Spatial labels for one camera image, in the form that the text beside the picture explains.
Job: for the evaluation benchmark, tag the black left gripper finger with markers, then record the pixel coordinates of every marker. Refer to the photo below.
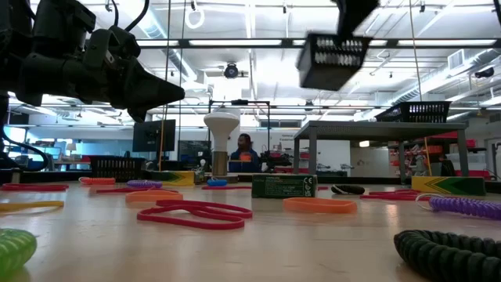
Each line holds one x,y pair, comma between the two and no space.
148,90

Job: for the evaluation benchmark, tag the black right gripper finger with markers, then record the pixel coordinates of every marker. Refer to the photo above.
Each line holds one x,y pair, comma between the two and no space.
354,15

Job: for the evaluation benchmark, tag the yellow green crayon box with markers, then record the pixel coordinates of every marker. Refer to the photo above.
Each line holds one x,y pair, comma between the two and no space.
178,178
446,186

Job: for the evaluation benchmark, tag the orange rubber band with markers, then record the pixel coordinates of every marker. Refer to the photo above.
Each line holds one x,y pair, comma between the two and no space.
321,206
154,196

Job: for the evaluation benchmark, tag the yellow rubber band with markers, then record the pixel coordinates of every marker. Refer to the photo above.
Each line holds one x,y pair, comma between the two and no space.
39,204

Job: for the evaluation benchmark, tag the dark green cardboard box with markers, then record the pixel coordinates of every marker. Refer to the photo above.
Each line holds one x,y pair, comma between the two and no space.
283,186

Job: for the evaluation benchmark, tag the small white desk lamp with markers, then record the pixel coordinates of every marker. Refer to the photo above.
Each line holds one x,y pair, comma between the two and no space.
71,147

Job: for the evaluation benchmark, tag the black computer monitor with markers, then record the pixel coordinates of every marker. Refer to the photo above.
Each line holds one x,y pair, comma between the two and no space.
153,135

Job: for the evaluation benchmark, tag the dark display screen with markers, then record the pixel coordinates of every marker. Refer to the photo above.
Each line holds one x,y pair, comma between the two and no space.
193,152

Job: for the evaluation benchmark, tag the white mushroom table lamp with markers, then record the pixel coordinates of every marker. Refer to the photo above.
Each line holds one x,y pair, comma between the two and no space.
221,125

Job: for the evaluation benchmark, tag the grey perforated metal shelf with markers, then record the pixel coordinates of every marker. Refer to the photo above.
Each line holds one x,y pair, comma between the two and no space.
375,131

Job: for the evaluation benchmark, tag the person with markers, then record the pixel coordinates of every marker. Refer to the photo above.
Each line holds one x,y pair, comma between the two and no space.
244,158

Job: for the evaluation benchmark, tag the black ceiling fixture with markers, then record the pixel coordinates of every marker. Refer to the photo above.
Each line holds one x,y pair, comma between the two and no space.
485,72

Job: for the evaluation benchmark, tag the small black background robot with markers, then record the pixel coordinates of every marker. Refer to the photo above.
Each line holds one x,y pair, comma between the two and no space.
274,160

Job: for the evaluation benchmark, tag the red bin shelving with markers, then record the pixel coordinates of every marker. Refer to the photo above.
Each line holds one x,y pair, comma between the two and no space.
432,149

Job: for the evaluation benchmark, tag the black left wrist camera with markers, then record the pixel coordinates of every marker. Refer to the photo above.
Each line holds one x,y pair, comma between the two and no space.
62,27

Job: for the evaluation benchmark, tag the black overhead camera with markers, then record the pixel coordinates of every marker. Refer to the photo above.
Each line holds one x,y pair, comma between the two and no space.
231,71

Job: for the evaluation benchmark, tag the black tubular stand frame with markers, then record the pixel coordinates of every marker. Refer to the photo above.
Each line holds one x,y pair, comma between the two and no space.
239,102

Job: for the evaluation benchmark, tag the black overhead light bar frame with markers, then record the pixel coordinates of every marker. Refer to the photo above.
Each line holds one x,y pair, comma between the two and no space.
235,43

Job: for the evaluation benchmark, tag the black aluminium table frame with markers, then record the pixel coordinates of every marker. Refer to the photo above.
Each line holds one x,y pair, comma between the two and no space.
372,180

